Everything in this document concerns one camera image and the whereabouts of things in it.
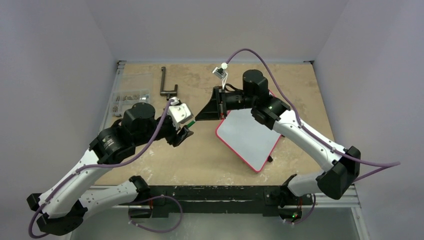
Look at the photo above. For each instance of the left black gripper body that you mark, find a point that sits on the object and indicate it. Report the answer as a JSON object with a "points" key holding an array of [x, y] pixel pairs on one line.
{"points": [[167, 130]]}

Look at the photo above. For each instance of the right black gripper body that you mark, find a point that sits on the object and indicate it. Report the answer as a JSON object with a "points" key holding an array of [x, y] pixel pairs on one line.
{"points": [[219, 103]]}

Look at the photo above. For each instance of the pink framed whiteboard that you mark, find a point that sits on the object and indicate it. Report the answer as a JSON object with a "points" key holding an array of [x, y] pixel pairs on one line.
{"points": [[249, 140]]}

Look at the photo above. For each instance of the white green whiteboard marker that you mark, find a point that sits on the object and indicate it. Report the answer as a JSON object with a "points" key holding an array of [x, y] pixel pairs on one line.
{"points": [[191, 124]]}

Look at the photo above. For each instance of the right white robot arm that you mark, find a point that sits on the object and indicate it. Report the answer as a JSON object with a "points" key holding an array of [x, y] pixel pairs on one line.
{"points": [[339, 170]]}

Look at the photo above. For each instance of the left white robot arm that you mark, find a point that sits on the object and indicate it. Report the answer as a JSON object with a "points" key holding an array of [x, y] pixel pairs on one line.
{"points": [[63, 208]]}

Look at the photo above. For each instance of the clear plastic screw box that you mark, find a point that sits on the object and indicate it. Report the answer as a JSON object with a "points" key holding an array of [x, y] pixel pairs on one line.
{"points": [[132, 89]]}

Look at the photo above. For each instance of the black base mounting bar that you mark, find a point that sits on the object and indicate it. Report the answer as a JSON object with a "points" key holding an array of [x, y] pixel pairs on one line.
{"points": [[267, 200]]}

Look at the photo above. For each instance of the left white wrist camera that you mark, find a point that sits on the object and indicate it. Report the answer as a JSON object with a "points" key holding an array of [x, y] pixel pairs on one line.
{"points": [[179, 112]]}

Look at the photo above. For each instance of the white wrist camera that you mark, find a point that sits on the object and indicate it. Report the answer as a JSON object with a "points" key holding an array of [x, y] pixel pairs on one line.
{"points": [[221, 73], [179, 112]]}

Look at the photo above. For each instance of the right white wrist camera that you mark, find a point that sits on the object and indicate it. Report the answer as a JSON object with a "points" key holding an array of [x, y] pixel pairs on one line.
{"points": [[221, 73]]}

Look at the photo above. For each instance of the dark metal bracket tool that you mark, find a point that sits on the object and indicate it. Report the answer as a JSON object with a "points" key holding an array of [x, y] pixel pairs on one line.
{"points": [[167, 93]]}

